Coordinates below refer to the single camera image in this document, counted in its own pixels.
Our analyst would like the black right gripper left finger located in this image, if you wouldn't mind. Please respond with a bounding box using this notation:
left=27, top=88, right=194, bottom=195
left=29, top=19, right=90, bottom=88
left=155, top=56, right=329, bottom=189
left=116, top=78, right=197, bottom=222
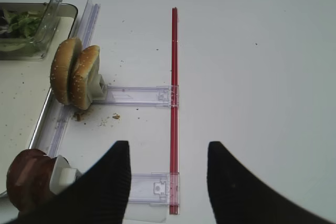
left=18, top=141, right=131, bottom=223

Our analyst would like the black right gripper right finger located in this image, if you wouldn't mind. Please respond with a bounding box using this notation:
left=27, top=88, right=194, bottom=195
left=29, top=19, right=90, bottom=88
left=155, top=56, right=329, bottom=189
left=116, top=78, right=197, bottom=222
left=207, top=141, right=335, bottom=223

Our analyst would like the sliced sausage stack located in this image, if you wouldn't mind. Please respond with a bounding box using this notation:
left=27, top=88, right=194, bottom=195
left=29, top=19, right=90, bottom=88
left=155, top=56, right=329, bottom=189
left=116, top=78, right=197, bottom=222
left=6, top=148, right=56, bottom=213

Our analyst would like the green lettuce in container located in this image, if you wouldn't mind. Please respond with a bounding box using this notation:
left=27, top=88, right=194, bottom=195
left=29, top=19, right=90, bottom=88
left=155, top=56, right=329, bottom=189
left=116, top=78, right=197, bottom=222
left=1, top=8, right=43, bottom=39

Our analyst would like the white pusher block right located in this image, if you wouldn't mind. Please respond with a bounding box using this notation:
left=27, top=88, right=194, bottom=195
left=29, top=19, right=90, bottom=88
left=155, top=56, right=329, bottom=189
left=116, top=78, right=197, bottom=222
left=49, top=155, right=82, bottom=195

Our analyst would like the right red strip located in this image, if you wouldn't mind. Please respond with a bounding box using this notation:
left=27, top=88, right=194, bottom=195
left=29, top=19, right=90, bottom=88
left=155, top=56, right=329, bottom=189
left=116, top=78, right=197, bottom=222
left=169, top=7, right=179, bottom=215

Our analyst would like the white bun pusher block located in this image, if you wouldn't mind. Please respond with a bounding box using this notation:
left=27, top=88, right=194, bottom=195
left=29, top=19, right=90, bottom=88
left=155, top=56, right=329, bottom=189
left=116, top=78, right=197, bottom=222
left=89, top=74, right=107, bottom=101

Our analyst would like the sesame bun rear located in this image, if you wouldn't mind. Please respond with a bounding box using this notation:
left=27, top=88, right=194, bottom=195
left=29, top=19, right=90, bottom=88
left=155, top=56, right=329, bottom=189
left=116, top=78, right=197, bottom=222
left=70, top=45, right=100, bottom=110

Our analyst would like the sesame bun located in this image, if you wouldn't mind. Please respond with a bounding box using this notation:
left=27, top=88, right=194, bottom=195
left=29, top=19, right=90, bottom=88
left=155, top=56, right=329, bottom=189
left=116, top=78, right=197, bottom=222
left=50, top=37, right=82, bottom=105
left=70, top=45, right=100, bottom=110

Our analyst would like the silver metal tray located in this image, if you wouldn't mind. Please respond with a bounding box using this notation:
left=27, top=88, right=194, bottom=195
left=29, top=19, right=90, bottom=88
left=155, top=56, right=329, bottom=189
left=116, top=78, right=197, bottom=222
left=1, top=4, right=78, bottom=197

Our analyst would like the sesame bun front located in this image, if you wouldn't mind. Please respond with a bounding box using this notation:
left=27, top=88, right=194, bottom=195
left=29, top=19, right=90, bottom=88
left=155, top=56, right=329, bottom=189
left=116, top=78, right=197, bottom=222
left=50, top=37, right=82, bottom=105

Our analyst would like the clear plastic container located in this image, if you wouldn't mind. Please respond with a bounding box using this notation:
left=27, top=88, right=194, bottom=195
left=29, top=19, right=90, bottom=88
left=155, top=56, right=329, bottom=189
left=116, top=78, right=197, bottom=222
left=1, top=0, right=63, bottom=60

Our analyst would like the right lower clear rail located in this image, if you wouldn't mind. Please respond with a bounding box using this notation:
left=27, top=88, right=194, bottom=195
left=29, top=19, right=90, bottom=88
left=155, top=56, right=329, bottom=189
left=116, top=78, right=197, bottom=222
left=124, top=173, right=180, bottom=223

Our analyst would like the clear rail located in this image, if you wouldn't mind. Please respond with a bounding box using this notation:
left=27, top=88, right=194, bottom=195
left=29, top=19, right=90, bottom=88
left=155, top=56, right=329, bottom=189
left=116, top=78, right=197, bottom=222
left=93, top=86, right=179, bottom=107
left=124, top=173, right=180, bottom=223

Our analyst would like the right upper clear rail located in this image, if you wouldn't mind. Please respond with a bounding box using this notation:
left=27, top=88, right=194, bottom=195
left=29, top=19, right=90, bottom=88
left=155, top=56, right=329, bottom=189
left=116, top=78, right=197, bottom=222
left=93, top=86, right=179, bottom=107

